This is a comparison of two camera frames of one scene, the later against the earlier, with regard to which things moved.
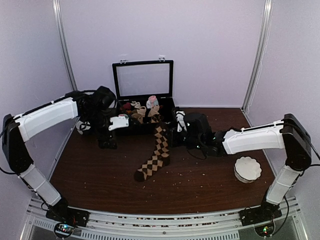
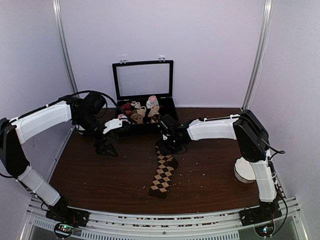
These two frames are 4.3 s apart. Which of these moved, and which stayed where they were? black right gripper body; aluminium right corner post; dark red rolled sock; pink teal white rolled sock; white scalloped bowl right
Moved: black right gripper body
Stayed: white scalloped bowl right; aluminium right corner post; pink teal white rolled sock; dark red rolled sock
